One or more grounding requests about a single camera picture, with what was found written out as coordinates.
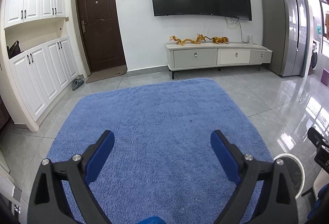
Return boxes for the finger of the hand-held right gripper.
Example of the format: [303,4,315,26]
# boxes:
[307,127,329,149]

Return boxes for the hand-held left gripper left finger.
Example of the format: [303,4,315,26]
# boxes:
[27,130,115,224]

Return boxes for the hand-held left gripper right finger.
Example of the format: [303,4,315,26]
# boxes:
[210,130,299,224]

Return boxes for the white round waste bin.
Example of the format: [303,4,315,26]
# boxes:
[272,153,306,200]

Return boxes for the beige furniture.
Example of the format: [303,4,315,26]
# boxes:
[300,169,329,199]

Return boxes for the blue fluffy mat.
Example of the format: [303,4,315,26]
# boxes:
[46,77,274,224]

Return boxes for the washing machine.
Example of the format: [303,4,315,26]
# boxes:
[309,45,321,75]

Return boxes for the grey slippers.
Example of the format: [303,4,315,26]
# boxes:
[71,78,85,91]

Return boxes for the brown doormat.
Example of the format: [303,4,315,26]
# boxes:
[85,65,128,85]

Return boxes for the white panelled cupboard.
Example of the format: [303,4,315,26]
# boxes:
[0,0,80,132]

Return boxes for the white television cabinet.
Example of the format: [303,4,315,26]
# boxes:
[165,41,273,80]

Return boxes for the grey refrigerator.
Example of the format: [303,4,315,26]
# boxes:
[259,0,313,78]

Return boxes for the golden tiger figurine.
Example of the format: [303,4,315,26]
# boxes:
[206,36,230,45]

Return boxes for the long golden dragon figurine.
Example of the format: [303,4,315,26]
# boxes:
[169,33,206,46]

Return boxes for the dark brown door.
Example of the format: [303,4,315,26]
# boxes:
[74,0,128,77]

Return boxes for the black handbag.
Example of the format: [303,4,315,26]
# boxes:
[7,40,21,59]

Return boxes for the television cables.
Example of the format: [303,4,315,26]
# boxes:
[225,16,243,43]

